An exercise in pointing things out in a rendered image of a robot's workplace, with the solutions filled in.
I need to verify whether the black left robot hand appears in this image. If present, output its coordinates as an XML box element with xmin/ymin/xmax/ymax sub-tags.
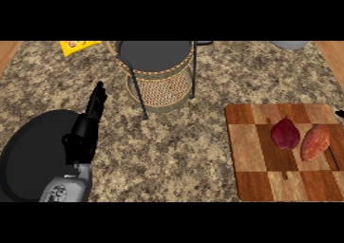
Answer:
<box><xmin>60</xmin><ymin>81</ymin><xmax>109</xmax><ymax>165</ymax></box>

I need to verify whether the checkered wooden cutting board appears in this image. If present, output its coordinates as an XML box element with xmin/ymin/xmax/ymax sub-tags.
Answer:
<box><xmin>224</xmin><ymin>103</ymin><xmax>344</xmax><ymax>202</ymax></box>

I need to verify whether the black round pan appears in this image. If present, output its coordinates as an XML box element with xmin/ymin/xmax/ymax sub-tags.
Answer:
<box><xmin>0</xmin><ymin>109</ymin><xmax>94</xmax><ymax>203</ymax></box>

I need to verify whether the grey round container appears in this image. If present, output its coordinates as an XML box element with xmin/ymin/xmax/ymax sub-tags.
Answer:
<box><xmin>271</xmin><ymin>41</ymin><xmax>311</xmax><ymax>50</ymax></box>

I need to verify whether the dark red sweet potato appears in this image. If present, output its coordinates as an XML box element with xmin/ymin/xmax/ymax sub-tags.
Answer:
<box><xmin>271</xmin><ymin>117</ymin><xmax>301</xmax><ymax>151</ymax></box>

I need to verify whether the orange sweet potato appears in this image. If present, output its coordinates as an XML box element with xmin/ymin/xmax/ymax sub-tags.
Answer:
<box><xmin>299</xmin><ymin>124</ymin><xmax>330</xmax><ymax>162</ymax></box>

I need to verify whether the tiered wicker basket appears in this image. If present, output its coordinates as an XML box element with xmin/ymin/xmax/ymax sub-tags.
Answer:
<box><xmin>105</xmin><ymin>41</ymin><xmax>215</xmax><ymax>121</ymax></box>

